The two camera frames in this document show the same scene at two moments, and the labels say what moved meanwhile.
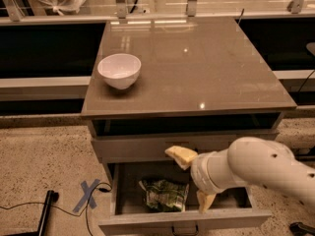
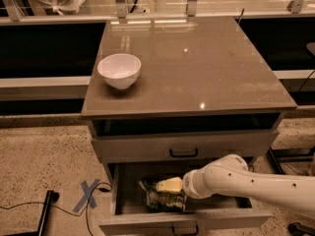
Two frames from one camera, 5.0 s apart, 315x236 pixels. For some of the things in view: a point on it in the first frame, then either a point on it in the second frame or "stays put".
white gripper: [199, 173] → [189, 184]
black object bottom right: [300, 229] stays put
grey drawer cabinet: [198, 83] stays put
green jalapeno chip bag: [164, 196] stays put
